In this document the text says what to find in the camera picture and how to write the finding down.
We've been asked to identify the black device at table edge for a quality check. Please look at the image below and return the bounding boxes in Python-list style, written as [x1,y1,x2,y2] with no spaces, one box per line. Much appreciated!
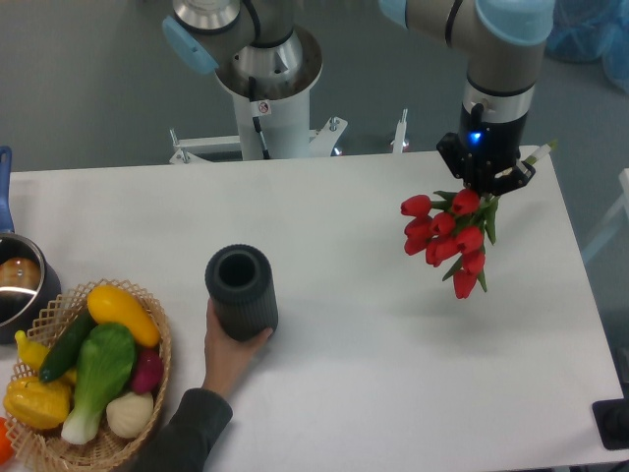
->
[592,398,628,450]

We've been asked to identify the yellow squash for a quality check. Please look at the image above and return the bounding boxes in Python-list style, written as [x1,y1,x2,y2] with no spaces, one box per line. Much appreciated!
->
[86,285,160,348]

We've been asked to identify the red tulip bouquet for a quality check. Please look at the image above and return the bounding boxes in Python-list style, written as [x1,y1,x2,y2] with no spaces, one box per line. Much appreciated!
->
[400,189,499,299]

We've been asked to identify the person's bare hand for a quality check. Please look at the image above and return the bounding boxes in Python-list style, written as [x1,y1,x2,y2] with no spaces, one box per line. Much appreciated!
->
[201,299,273,399]

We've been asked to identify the green cucumber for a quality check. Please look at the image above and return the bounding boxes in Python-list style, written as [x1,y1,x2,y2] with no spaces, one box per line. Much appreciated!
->
[38,309,96,384]

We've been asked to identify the blue plastic bag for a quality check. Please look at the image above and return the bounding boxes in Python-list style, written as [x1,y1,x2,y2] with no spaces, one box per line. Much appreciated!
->
[545,1,628,94]

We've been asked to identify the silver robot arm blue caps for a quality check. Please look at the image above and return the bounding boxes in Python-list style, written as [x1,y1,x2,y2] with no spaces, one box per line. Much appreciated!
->
[162,1,554,196]

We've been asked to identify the orange fruit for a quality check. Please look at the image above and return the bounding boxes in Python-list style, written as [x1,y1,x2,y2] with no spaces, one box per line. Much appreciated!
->
[0,417,14,465]

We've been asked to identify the dark grey ribbed vase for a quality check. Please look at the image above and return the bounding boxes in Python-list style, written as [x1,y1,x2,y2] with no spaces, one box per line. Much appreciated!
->
[204,244,279,342]

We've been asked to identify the green bok choy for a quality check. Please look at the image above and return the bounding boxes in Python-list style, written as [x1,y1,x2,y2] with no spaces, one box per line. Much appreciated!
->
[61,323,136,445]

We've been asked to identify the blue handled steel pot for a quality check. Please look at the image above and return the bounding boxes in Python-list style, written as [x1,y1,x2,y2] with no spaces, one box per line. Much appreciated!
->
[1,146,61,345]

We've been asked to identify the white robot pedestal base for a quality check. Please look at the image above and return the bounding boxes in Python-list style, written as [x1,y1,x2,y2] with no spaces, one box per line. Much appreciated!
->
[170,26,348,164]

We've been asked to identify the black cable on pedestal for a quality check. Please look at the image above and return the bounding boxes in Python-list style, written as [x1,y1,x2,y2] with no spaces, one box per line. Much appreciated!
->
[247,76,272,161]

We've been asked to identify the woven wicker basket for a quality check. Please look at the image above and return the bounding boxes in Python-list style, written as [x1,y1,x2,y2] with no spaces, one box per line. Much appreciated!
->
[6,279,172,471]

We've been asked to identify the dark grey sleeved forearm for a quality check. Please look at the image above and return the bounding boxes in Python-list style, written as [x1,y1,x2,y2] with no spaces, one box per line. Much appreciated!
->
[130,388,233,472]

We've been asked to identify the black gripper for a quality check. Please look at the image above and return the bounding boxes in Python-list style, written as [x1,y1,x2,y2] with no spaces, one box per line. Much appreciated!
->
[436,107,536,197]

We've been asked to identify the yellow banana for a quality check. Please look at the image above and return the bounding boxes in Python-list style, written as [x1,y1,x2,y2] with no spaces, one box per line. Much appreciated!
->
[14,330,77,385]

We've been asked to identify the white garlic bulb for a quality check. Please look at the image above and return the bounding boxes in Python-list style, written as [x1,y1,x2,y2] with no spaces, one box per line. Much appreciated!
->
[106,391,153,440]

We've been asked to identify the yellow corn cob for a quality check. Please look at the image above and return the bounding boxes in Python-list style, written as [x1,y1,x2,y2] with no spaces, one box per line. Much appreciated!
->
[3,377,72,430]

